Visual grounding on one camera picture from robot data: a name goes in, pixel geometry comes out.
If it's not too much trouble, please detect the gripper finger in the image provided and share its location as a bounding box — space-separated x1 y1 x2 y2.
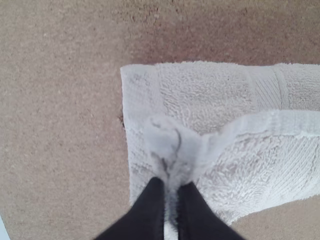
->
176 181 247 240
93 176 166 240

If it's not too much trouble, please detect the pale towel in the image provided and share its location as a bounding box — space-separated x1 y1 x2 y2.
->
119 61 320 240

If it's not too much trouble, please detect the cork mat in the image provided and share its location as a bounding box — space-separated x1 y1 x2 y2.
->
0 0 320 240

